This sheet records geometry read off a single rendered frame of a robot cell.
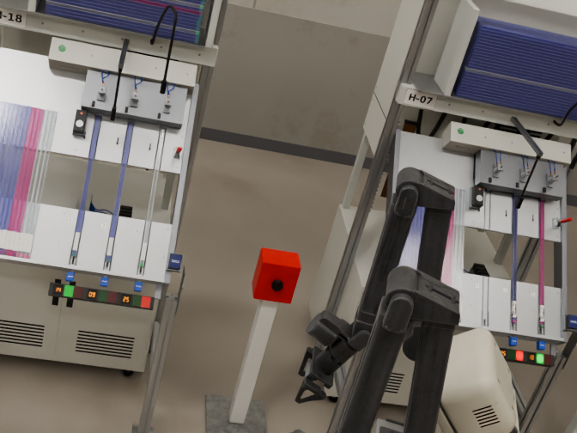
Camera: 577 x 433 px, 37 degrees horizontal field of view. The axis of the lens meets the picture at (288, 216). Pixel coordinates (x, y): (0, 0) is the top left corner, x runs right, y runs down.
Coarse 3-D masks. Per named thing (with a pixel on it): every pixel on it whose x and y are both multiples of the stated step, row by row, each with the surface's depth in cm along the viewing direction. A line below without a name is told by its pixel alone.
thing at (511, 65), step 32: (480, 32) 301; (512, 32) 302; (544, 32) 314; (480, 64) 307; (512, 64) 308; (544, 64) 309; (576, 64) 310; (480, 96) 313; (512, 96) 314; (544, 96) 316; (576, 96) 317
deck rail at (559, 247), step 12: (564, 168) 337; (564, 180) 335; (564, 192) 333; (564, 204) 332; (564, 216) 330; (564, 228) 329; (564, 240) 327; (564, 252) 326; (564, 264) 324; (564, 276) 323; (564, 288) 321; (564, 300) 320; (564, 312) 319; (564, 336) 316
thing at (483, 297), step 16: (464, 288) 313; (480, 288) 315; (496, 288) 316; (528, 288) 319; (544, 288) 321; (464, 304) 311; (480, 304) 313; (496, 304) 314; (528, 304) 317; (544, 304) 319; (560, 304) 320; (464, 320) 310; (480, 320) 311; (496, 320) 313; (528, 320) 316; (544, 320) 316; (560, 320) 318; (560, 336) 317
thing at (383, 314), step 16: (384, 304) 151; (400, 304) 144; (384, 320) 146; (400, 320) 145; (384, 336) 151; (400, 336) 150; (368, 352) 153; (384, 352) 152; (368, 368) 154; (384, 368) 154; (368, 384) 156; (384, 384) 156; (352, 400) 159; (368, 400) 158; (352, 416) 160; (368, 416) 159; (336, 432) 168; (352, 432) 161; (368, 432) 161
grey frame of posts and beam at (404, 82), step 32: (416, 32) 306; (416, 64) 311; (384, 128) 326; (544, 128) 325; (576, 128) 327; (384, 160) 330; (352, 224) 347; (352, 256) 351; (352, 384) 320; (544, 384) 327
